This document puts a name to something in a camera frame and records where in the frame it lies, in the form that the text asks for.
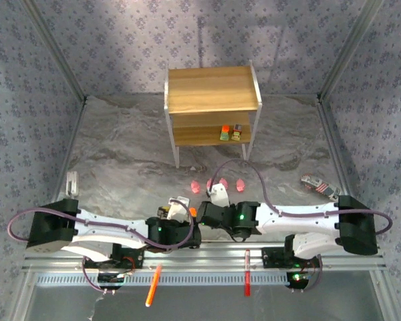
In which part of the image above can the orange marker pen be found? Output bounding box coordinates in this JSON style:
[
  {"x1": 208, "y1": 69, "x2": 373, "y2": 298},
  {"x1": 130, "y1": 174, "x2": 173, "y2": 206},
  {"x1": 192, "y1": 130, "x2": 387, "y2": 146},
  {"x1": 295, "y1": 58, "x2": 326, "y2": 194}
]
[{"x1": 145, "y1": 263, "x2": 164, "y2": 308}]

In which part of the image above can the red marker pen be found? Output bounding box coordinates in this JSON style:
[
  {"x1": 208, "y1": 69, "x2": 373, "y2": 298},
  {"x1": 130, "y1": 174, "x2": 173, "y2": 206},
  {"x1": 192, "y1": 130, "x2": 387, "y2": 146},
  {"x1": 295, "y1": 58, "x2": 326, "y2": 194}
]
[{"x1": 243, "y1": 249, "x2": 252, "y2": 298}]

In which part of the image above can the stars and stripes patterned object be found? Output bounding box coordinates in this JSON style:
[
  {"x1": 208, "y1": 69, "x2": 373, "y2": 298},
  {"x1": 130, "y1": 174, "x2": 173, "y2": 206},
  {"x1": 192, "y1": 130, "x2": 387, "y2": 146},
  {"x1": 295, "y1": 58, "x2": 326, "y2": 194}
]
[{"x1": 300, "y1": 173, "x2": 342, "y2": 201}]

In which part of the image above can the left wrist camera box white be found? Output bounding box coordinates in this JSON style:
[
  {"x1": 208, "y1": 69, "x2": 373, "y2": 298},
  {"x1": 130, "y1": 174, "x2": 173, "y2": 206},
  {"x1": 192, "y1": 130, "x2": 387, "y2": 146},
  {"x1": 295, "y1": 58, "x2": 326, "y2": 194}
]
[{"x1": 166, "y1": 197, "x2": 190, "y2": 221}]

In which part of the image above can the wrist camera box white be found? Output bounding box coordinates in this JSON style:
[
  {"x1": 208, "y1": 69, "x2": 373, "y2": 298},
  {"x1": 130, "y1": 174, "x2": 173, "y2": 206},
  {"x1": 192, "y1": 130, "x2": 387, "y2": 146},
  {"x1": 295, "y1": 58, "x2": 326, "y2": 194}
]
[
  {"x1": 207, "y1": 183, "x2": 230, "y2": 207},
  {"x1": 166, "y1": 197, "x2": 190, "y2": 221}
]

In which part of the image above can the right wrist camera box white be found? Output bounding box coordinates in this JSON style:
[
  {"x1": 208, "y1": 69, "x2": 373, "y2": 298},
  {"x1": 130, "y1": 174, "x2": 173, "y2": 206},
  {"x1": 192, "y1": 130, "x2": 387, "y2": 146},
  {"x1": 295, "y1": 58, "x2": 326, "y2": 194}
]
[{"x1": 207, "y1": 183, "x2": 230, "y2": 207}]

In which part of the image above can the aluminium mounting rail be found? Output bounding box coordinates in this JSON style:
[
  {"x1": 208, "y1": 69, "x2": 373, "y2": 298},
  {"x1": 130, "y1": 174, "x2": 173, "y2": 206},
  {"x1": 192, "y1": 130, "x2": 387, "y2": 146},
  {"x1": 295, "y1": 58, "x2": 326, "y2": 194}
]
[{"x1": 19, "y1": 243, "x2": 388, "y2": 272}]

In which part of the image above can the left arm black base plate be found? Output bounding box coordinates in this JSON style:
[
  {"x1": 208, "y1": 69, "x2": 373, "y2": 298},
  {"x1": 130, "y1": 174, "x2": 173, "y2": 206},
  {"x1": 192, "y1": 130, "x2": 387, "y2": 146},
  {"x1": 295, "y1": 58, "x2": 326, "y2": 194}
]
[{"x1": 84, "y1": 249, "x2": 144, "y2": 270}]

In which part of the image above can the slotted grey cable duct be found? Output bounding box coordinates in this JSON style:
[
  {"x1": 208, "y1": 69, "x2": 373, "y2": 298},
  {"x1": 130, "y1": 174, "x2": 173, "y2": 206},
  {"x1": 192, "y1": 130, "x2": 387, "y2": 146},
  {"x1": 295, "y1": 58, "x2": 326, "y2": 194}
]
[{"x1": 36, "y1": 272, "x2": 290, "y2": 288}]

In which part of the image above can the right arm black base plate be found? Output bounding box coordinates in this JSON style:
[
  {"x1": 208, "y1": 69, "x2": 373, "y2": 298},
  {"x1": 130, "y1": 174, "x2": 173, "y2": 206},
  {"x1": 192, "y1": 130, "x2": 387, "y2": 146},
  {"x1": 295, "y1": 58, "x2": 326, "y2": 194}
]
[{"x1": 261, "y1": 247, "x2": 323, "y2": 270}]

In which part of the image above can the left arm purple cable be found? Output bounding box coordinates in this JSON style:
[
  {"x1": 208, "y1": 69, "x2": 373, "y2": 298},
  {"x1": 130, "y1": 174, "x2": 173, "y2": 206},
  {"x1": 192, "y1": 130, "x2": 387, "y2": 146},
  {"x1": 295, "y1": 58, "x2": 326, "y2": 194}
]
[{"x1": 7, "y1": 207, "x2": 195, "y2": 294}]

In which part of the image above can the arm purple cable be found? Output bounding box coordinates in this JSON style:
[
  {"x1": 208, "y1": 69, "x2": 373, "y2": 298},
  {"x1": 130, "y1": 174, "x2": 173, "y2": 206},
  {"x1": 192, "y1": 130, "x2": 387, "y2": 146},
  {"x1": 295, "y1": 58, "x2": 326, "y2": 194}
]
[
  {"x1": 211, "y1": 158, "x2": 392, "y2": 294},
  {"x1": 7, "y1": 207, "x2": 195, "y2": 294}
]

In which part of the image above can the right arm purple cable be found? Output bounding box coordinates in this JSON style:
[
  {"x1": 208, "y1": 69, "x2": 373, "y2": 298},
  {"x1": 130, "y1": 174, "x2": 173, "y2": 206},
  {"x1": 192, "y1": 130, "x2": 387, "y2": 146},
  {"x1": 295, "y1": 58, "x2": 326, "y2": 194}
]
[{"x1": 211, "y1": 158, "x2": 392, "y2": 294}]

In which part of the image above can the aluminium frame floor profile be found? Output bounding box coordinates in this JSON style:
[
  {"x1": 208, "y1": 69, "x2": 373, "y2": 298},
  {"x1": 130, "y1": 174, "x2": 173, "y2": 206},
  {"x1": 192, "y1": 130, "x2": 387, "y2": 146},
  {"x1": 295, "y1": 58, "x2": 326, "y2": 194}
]
[
  {"x1": 36, "y1": 96, "x2": 88, "y2": 245},
  {"x1": 315, "y1": 95, "x2": 372, "y2": 243}
]

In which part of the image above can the wooden shelf white metal frame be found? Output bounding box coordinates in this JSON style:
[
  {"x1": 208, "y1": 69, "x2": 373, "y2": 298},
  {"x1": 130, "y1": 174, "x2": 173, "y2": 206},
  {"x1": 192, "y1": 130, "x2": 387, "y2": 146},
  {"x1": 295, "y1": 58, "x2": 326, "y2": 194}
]
[{"x1": 163, "y1": 60, "x2": 264, "y2": 169}]

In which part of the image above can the aluminium frame post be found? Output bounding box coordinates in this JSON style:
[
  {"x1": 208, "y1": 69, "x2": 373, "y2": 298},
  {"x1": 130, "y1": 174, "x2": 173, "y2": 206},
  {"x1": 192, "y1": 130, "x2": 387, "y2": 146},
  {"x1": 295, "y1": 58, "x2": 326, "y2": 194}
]
[
  {"x1": 317, "y1": 0, "x2": 387, "y2": 101},
  {"x1": 18, "y1": 0, "x2": 88, "y2": 103}
]

